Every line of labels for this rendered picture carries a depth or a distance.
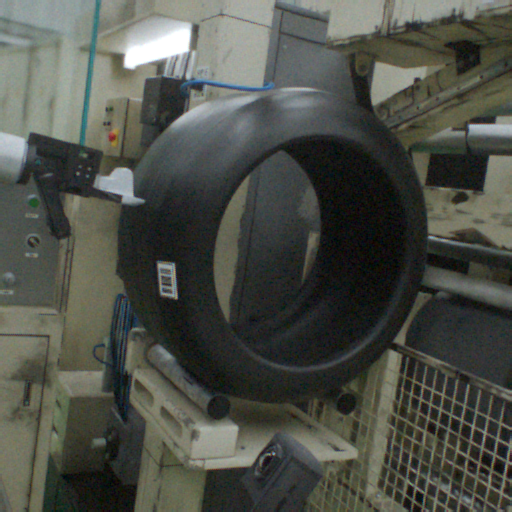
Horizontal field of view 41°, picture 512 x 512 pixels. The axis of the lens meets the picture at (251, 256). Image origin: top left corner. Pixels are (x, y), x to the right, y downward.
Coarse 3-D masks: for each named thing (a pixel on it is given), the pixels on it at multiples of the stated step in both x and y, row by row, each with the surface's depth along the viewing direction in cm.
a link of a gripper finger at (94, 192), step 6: (90, 186) 111; (78, 192) 112; (84, 192) 111; (90, 192) 111; (96, 192) 112; (102, 192) 112; (108, 192) 114; (114, 192) 114; (102, 198) 112; (108, 198) 113; (114, 198) 114; (120, 198) 115
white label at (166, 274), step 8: (160, 264) 113; (168, 264) 112; (160, 272) 114; (168, 272) 112; (160, 280) 114; (168, 280) 113; (160, 288) 114; (168, 288) 113; (168, 296) 113; (176, 296) 112
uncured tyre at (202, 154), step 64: (192, 128) 120; (256, 128) 114; (320, 128) 119; (384, 128) 129; (192, 192) 112; (320, 192) 156; (384, 192) 147; (128, 256) 125; (192, 256) 113; (320, 256) 160; (384, 256) 151; (192, 320) 115; (256, 320) 157; (320, 320) 157; (384, 320) 133; (256, 384) 122; (320, 384) 129
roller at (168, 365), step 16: (160, 352) 147; (160, 368) 143; (176, 368) 137; (176, 384) 136; (192, 384) 129; (208, 384) 127; (192, 400) 129; (208, 400) 122; (224, 400) 122; (224, 416) 123
